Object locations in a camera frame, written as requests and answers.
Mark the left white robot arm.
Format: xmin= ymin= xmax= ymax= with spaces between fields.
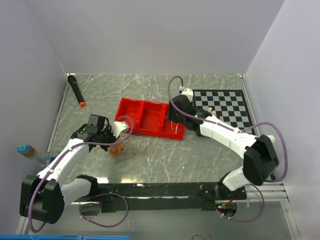
xmin=19 ymin=114 xmax=128 ymax=224

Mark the orange cable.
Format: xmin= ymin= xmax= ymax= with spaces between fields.
xmin=93 ymin=133 xmax=146 ymax=163

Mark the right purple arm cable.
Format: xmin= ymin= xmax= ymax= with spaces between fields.
xmin=167 ymin=75 xmax=289 ymax=182

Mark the black orange-tipped marker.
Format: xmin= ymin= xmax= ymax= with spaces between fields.
xmin=67 ymin=75 xmax=86 ymax=108

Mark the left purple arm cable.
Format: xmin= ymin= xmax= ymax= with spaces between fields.
xmin=27 ymin=115 xmax=135 ymax=233

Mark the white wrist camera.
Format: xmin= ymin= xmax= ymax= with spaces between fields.
xmin=179 ymin=85 xmax=194 ymax=102
xmin=111 ymin=121 xmax=129 ymax=138

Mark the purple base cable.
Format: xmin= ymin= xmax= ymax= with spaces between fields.
xmin=219 ymin=186 xmax=266 ymax=223
xmin=78 ymin=192 xmax=129 ymax=228

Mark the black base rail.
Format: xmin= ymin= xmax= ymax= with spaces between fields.
xmin=72 ymin=181 xmax=248 ymax=214

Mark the red three-compartment tray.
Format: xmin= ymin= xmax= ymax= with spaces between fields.
xmin=114 ymin=97 xmax=186 ymax=140

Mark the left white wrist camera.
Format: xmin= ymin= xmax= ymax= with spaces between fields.
xmin=111 ymin=121 xmax=129 ymax=138

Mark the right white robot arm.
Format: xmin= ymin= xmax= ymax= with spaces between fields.
xmin=167 ymin=94 xmax=279 ymax=200

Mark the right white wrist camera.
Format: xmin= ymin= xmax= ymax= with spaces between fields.
xmin=179 ymin=85 xmax=194 ymax=102

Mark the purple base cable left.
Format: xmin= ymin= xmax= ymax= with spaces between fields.
xmin=78 ymin=192 xmax=129 ymax=228

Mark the blue orange toy block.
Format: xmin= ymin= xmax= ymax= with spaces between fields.
xmin=16 ymin=145 xmax=36 ymax=159

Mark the white cable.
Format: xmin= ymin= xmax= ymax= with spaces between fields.
xmin=119 ymin=119 xmax=183 ymax=153

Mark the black white chessboard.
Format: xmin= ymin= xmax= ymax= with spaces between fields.
xmin=193 ymin=89 xmax=253 ymax=130

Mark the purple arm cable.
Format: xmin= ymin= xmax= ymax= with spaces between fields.
xmin=167 ymin=75 xmax=289 ymax=182
xmin=27 ymin=115 xmax=135 ymax=233

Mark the blue bin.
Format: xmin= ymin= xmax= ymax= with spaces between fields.
xmin=0 ymin=234 xmax=130 ymax=240

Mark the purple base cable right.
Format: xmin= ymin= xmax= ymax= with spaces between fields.
xmin=219 ymin=186 xmax=266 ymax=223

